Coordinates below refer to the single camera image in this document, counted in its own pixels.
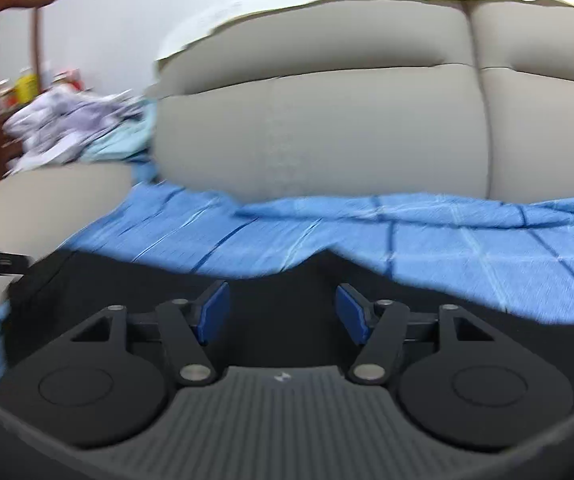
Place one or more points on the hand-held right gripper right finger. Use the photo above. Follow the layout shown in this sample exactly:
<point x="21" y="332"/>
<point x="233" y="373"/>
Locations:
<point x="351" y="312"/>

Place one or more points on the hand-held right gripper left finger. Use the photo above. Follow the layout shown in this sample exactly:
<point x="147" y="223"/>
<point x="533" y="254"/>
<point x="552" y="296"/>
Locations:
<point x="215" y="307"/>

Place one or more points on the black pants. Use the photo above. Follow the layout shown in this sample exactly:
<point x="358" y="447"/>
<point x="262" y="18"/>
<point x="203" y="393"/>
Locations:
<point x="277" y="305"/>

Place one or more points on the blue checked bed sheet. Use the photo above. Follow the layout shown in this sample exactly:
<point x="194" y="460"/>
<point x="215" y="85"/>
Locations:
<point x="367" y="235"/>

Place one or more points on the pile of crumpled clothes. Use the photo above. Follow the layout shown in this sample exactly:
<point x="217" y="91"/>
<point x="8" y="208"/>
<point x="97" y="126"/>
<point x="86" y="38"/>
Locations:
<point x="77" y="125"/>

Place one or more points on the yellow bottle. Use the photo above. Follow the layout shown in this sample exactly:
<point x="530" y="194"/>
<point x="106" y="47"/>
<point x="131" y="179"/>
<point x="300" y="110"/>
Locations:
<point x="26" y="86"/>

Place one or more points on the beige sofa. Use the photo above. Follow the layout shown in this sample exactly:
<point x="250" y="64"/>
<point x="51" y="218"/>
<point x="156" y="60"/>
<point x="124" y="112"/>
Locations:
<point x="317" y="110"/>

